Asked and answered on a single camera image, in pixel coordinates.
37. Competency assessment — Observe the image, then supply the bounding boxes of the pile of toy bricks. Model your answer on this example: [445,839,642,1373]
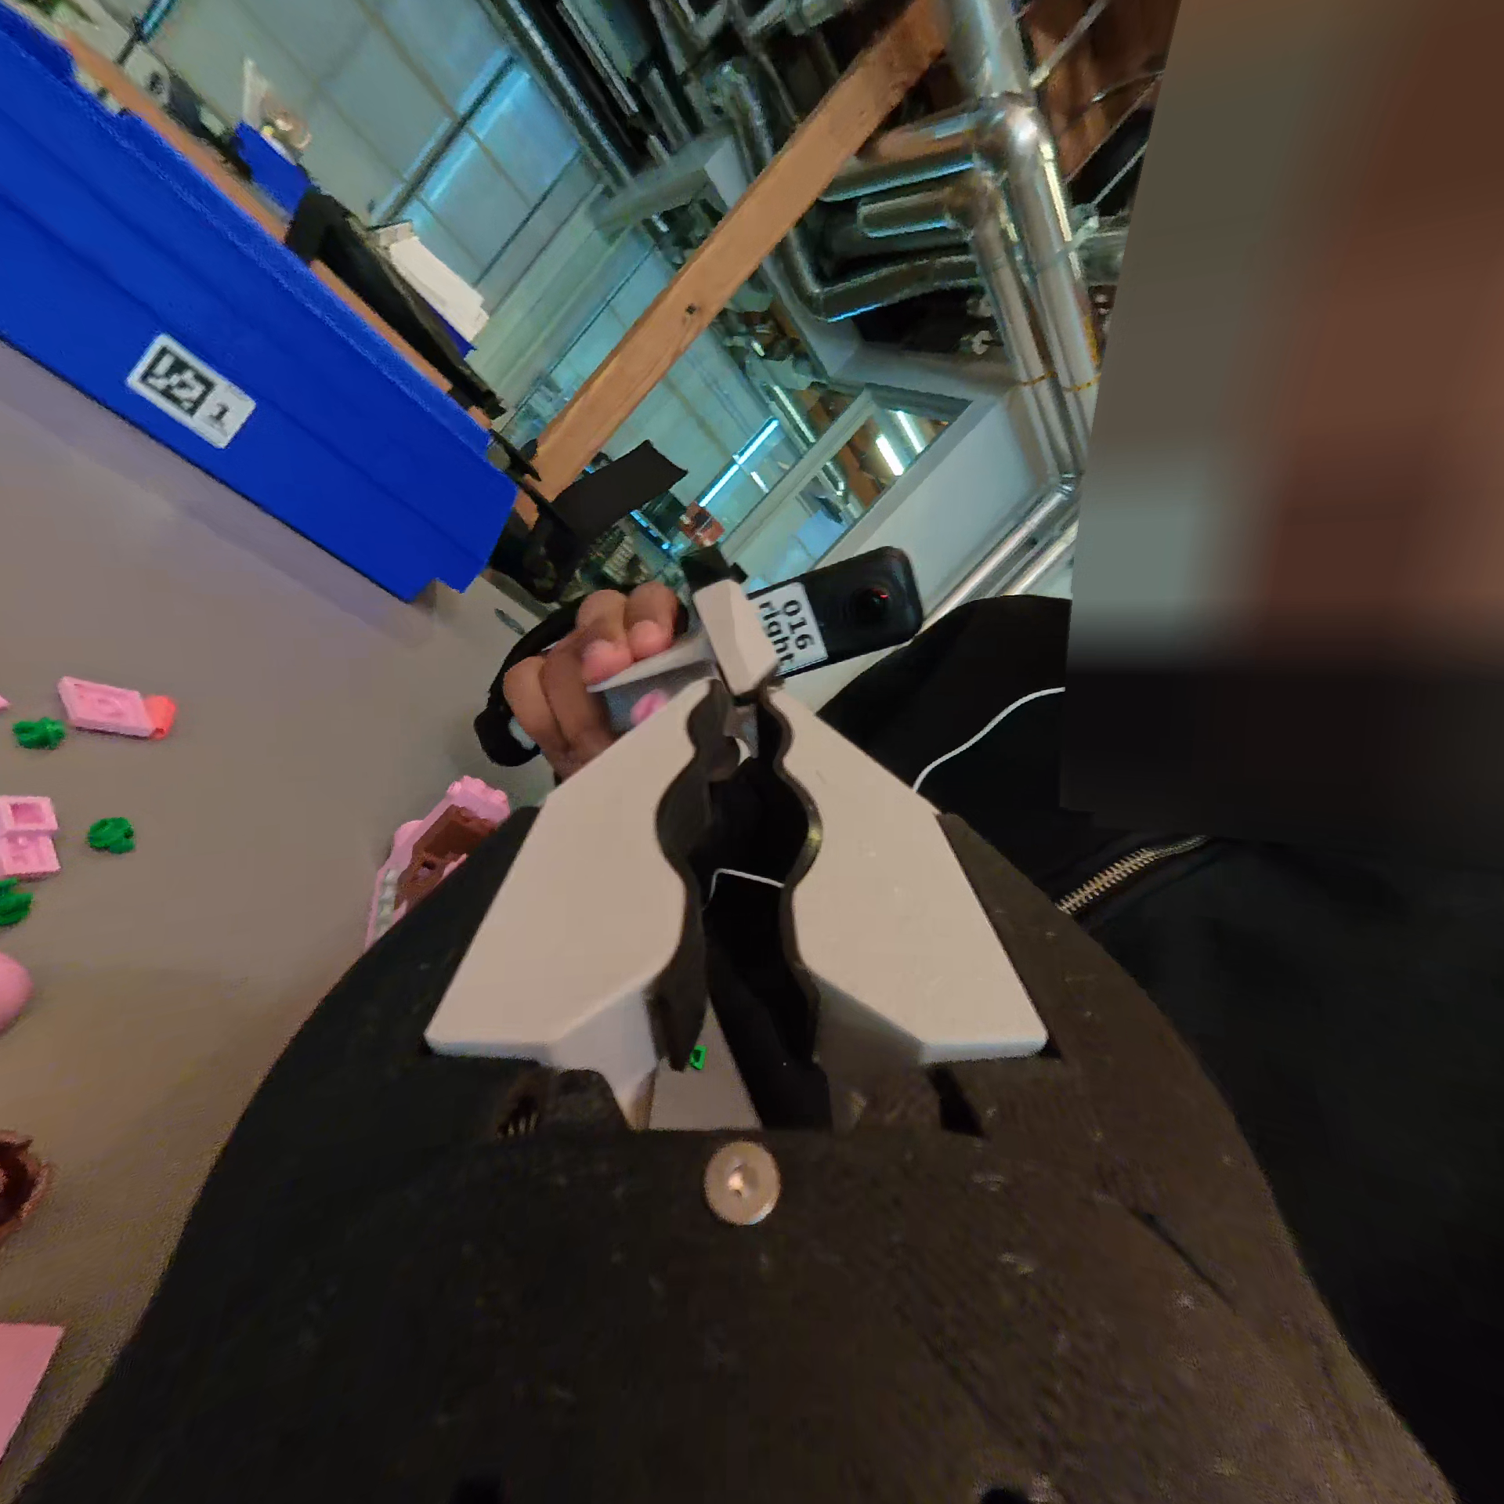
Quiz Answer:
[0,715,136,1459]

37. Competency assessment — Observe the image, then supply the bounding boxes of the wooden beam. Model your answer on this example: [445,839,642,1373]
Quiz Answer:
[517,0,954,519]

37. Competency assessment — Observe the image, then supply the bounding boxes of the person's black jacket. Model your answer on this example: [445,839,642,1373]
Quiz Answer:
[816,593,1504,1504]

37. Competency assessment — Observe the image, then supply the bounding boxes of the thin white cable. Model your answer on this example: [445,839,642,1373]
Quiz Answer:
[910,687,1065,790]

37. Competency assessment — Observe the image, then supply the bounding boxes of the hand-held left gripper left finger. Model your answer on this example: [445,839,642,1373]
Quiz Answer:
[423,682,736,1133]

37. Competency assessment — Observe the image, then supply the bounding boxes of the black office chair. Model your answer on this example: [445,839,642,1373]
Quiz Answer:
[487,441,689,602]

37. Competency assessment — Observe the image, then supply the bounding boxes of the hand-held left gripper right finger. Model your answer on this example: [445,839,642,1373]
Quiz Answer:
[752,687,1049,1130]

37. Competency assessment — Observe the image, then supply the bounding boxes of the blue plastic bin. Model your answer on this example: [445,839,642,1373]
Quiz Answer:
[232,121,319,213]
[0,24,518,604]

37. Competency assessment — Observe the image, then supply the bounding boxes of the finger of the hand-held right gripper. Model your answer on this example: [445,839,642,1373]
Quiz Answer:
[691,578,782,698]
[584,649,719,730]

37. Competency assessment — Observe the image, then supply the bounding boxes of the pink brown brick assembly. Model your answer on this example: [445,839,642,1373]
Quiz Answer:
[363,776,512,951]

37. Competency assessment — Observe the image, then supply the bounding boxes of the person's right hand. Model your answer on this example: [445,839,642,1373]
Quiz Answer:
[510,585,689,785]

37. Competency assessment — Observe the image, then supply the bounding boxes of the silver ventilation pipes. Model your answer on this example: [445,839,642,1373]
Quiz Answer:
[705,0,1129,566]

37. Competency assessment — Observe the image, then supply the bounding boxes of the pink square plate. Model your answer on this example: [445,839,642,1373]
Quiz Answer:
[58,676,152,740]

